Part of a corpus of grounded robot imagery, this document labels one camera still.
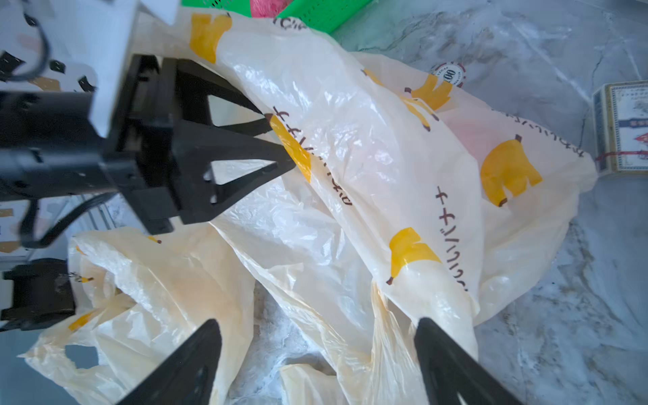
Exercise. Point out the poker chip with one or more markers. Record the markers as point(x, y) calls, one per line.
point(452, 72)

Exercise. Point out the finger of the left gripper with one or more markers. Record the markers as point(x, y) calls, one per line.
point(208, 99)
point(219, 166)

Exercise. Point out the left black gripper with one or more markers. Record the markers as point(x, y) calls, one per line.
point(49, 148)

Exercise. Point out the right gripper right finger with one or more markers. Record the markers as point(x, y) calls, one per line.
point(450, 374)

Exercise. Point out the beige plastic bag with apples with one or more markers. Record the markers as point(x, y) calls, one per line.
point(141, 297)

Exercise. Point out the small card box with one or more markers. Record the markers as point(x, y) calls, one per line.
point(620, 123)

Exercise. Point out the green plastic mesh basket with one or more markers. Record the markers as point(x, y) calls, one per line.
point(322, 15)

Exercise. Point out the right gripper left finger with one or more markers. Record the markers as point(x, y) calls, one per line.
point(186, 376)

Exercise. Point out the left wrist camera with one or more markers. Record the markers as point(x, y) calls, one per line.
point(98, 34)

